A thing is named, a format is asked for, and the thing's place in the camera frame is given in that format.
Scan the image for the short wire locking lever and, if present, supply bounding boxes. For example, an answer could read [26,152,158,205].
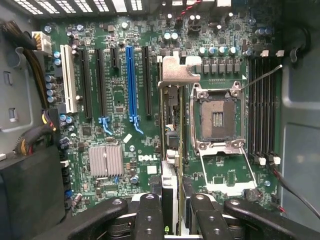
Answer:
[239,64,284,90]

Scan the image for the sleeved power cable, white plug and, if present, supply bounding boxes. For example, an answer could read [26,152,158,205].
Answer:
[0,21,58,110]

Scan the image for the silver finned chipset heatsink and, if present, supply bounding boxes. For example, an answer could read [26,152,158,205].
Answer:
[88,144,125,179]

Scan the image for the black expansion slot, blue latch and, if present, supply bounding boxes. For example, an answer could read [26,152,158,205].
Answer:
[94,48,111,136]

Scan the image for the thin red black wire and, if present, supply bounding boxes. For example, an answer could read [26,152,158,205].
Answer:
[177,0,203,20]

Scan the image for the black RAM slot, white clips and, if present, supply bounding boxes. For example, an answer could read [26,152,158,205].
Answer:
[255,49,270,166]
[271,49,286,165]

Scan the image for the black plastic box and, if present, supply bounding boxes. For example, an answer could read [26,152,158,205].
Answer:
[0,146,68,240]

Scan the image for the white expansion slot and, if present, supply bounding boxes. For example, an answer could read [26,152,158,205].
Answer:
[59,44,79,115]

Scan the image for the green Dell motherboard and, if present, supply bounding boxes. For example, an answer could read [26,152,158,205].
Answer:
[37,0,284,219]

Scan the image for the black wire in clip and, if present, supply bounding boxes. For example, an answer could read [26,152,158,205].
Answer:
[289,24,313,64]

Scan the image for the silver open socket cover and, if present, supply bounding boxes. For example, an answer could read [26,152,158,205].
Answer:
[198,146,260,198]

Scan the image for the long black expansion slot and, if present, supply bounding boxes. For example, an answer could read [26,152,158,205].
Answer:
[79,48,94,121]
[141,45,154,118]

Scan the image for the silver open PC case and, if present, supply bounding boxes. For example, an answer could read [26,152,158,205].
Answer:
[0,0,320,240]

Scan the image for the short black expansion slot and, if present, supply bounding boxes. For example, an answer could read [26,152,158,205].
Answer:
[109,46,120,69]

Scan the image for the CPU socket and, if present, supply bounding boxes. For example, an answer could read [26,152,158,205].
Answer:
[189,81,248,154]

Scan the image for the round coin battery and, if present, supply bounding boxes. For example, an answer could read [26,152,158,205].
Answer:
[244,188,263,203]

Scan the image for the grey metal power supply box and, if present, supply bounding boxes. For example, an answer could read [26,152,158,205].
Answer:
[281,0,320,226]

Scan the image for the sleeved power cable, black plug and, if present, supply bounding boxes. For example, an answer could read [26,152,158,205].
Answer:
[13,109,61,156]

